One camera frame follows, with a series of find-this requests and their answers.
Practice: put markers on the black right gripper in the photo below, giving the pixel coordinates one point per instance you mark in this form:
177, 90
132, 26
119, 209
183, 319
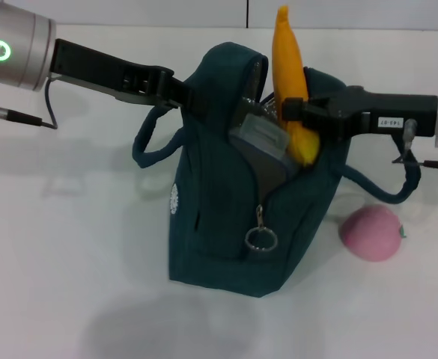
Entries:
391, 108

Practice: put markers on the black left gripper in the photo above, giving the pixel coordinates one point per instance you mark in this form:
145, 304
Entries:
99, 71

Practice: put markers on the clear plastic lunch box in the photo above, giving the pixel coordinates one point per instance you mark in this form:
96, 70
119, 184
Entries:
260, 134

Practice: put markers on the yellow banana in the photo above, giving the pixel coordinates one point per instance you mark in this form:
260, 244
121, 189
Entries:
288, 60

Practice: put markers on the dark teal insulated bag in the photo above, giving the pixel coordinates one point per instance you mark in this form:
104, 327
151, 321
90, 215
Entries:
218, 232

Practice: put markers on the pink peach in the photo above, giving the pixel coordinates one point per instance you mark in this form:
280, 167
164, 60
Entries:
368, 235

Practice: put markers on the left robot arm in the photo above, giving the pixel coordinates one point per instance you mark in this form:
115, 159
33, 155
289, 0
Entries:
27, 56

